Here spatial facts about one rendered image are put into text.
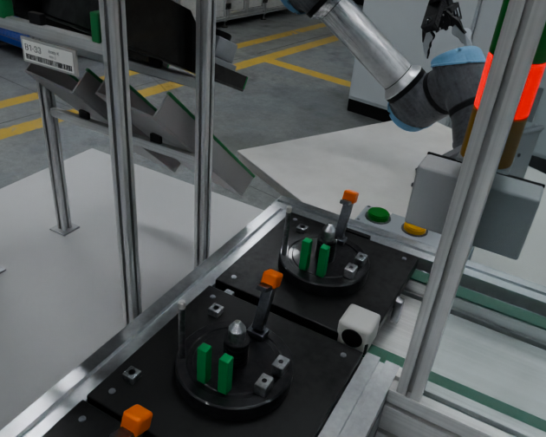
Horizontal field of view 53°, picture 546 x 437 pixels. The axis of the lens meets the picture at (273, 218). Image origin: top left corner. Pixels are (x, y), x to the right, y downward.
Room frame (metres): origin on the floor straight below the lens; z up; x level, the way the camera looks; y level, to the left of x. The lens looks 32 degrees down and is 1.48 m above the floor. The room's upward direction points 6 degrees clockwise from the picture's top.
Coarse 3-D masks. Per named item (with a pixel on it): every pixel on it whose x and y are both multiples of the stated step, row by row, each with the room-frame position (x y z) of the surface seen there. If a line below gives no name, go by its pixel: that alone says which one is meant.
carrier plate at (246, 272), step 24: (264, 240) 0.75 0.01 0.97; (360, 240) 0.78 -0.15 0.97; (240, 264) 0.68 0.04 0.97; (264, 264) 0.69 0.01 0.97; (384, 264) 0.72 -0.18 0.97; (408, 264) 0.72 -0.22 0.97; (240, 288) 0.63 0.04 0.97; (288, 288) 0.64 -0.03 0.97; (384, 288) 0.66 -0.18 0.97; (288, 312) 0.59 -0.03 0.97; (312, 312) 0.59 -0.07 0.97; (336, 312) 0.59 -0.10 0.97; (384, 312) 0.60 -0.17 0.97; (336, 336) 0.55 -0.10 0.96
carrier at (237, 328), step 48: (192, 336) 0.50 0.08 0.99; (240, 336) 0.46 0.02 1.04; (288, 336) 0.54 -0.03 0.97; (144, 384) 0.43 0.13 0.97; (192, 384) 0.42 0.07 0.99; (240, 384) 0.43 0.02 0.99; (288, 384) 0.44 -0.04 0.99; (336, 384) 0.46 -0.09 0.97; (144, 432) 0.38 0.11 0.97; (192, 432) 0.38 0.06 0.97; (240, 432) 0.38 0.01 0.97; (288, 432) 0.39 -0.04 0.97
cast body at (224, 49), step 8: (216, 32) 0.86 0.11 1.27; (224, 32) 0.86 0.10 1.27; (216, 40) 0.83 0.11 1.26; (224, 40) 0.84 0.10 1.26; (216, 48) 0.83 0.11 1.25; (224, 48) 0.84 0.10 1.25; (232, 48) 0.86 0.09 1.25; (216, 56) 0.83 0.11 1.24; (224, 56) 0.84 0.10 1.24; (232, 56) 0.86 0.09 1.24; (224, 64) 0.84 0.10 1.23; (232, 64) 0.86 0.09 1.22
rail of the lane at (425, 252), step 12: (276, 204) 0.89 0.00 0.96; (288, 204) 0.90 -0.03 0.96; (300, 204) 0.90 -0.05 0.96; (312, 216) 0.86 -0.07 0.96; (324, 216) 0.87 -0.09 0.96; (336, 216) 0.87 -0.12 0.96; (348, 228) 0.82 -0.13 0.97; (360, 228) 0.84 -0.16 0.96; (372, 228) 0.84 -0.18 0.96; (372, 240) 0.80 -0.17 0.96; (384, 240) 0.80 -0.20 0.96; (396, 240) 0.81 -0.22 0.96; (408, 240) 0.81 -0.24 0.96; (408, 252) 0.77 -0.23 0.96; (420, 252) 0.78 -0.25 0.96; (432, 252) 0.78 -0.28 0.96; (420, 264) 0.76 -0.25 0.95
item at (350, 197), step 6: (348, 192) 0.76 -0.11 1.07; (354, 192) 0.76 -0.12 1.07; (342, 198) 0.76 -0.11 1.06; (348, 198) 0.75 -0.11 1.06; (354, 198) 0.75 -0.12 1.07; (342, 204) 0.74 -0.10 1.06; (348, 204) 0.74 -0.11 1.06; (342, 210) 0.75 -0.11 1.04; (348, 210) 0.75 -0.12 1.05; (342, 216) 0.75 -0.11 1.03; (348, 216) 0.75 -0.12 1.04; (342, 222) 0.74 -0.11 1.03; (336, 228) 0.74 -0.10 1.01; (342, 228) 0.74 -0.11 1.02; (336, 234) 0.74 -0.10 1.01; (342, 234) 0.74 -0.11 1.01
